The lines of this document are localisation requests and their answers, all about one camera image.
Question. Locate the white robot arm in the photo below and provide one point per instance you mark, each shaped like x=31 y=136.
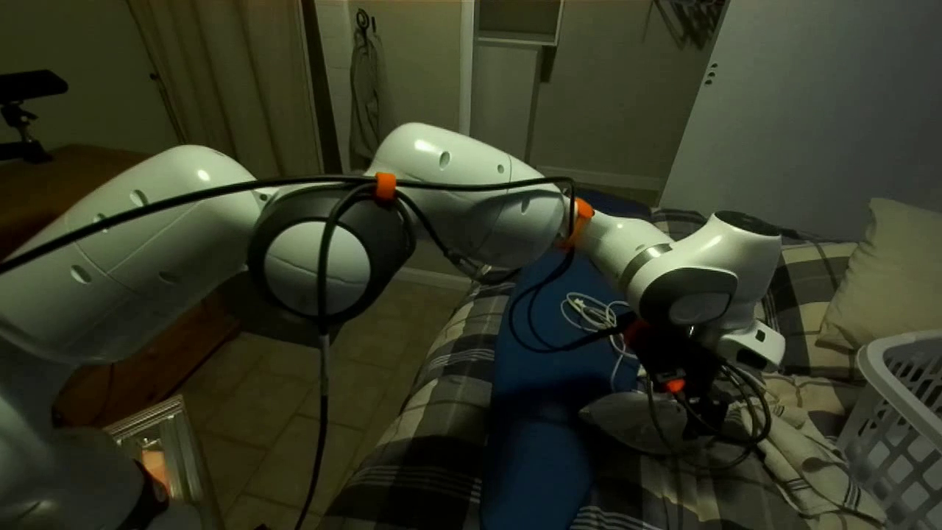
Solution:
x=323 y=250

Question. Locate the white clothes iron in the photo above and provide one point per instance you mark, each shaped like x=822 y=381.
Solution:
x=649 y=423

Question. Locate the white laundry basket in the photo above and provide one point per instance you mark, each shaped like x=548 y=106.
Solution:
x=894 y=437

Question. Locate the black clamp stand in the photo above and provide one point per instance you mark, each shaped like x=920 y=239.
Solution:
x=17 y=90

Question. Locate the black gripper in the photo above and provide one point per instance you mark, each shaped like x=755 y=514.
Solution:
x=682 y=383

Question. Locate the beige pillow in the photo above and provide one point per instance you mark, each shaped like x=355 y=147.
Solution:
x=894 y=280

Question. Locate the blue ironing board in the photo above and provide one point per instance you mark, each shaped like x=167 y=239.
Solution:
x=541 y=461

